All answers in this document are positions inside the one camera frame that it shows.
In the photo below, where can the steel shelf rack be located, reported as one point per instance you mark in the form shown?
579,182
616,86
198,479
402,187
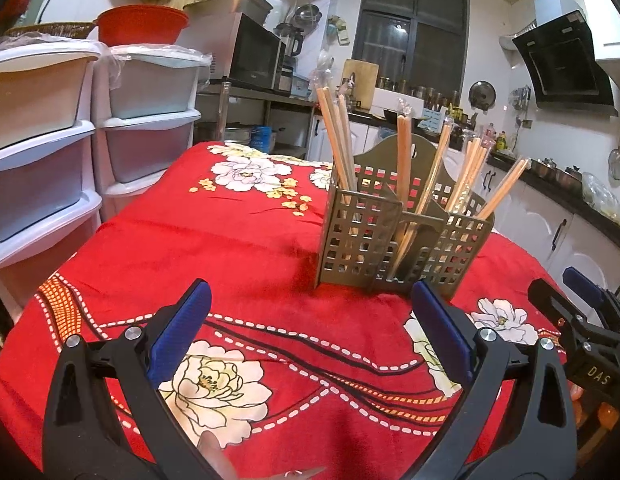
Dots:
260,115

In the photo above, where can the hanging steel pot lid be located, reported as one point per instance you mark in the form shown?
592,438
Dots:
482,95

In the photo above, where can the green white hanging packet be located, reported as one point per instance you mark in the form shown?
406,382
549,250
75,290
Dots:
339,30

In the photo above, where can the pale blue lidded box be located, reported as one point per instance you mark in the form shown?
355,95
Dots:
300,86

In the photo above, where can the dark framed window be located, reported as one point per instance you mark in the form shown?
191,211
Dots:
410,25

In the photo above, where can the row of condiment bottles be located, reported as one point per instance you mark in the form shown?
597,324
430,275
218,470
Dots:
495,140

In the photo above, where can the blue patterned utensil holder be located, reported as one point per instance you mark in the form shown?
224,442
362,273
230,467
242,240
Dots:
432,119

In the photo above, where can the red plastic basin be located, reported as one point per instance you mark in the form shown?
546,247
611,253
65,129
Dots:
140,25

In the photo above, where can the hanging kitchen utensils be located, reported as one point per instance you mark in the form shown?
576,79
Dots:
521,97

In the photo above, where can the white wall cabinet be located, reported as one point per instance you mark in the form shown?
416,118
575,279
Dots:
605,15

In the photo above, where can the red floral blanket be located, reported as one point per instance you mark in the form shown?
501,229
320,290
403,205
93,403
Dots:
240,260

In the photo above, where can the row of spice jars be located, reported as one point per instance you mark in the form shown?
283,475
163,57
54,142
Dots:
420,91

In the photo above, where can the hanging mesh strainer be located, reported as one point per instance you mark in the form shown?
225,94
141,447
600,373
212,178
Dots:
619,165

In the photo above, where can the blue canister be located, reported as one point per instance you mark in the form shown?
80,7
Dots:
263,138

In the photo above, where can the black microwave oven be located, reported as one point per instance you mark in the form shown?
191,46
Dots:
255,55

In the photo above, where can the black blender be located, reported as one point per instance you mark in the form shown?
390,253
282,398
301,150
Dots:
291,40

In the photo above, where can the steel stock pot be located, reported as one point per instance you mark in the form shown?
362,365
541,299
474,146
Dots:
237,135

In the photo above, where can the woven wicker basket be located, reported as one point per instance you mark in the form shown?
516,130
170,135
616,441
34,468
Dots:
50,29

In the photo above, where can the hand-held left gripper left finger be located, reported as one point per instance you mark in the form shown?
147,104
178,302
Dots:
182,325

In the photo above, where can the person's left hand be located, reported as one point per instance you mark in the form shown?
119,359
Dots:
215,460

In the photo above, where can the clear plastic bag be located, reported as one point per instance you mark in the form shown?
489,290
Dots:
607,197

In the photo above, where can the drawer tower with blue drawer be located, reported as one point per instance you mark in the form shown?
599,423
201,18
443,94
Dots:
150,90

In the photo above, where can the white rectangular box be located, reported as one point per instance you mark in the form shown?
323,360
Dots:
390,97

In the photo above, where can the drawer tower with beige drawer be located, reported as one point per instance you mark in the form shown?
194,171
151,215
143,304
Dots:
35,100

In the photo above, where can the hanging steel colander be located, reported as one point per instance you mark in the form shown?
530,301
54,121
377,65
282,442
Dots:
306,19

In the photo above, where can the black range hood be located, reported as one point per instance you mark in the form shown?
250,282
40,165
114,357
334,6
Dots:
565,65

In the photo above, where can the steel baking pan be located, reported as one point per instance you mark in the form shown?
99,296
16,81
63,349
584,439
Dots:
230,5

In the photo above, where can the wooden cutting board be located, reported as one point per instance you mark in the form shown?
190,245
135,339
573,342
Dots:
362,80

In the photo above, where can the person's right hand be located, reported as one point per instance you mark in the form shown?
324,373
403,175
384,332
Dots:
605,412

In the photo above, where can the olive perforated chopstick holder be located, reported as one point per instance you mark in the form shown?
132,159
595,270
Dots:
377,157

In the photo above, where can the steel cooking pot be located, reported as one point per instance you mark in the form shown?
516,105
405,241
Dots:
555,172

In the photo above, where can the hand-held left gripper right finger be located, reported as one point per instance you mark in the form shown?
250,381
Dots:
442,330

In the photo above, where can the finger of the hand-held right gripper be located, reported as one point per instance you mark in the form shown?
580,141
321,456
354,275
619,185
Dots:
560,305
585,285

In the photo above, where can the black wok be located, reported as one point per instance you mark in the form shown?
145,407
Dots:
392,115

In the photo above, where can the group of chopsticks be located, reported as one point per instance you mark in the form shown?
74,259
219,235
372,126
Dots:
404,160

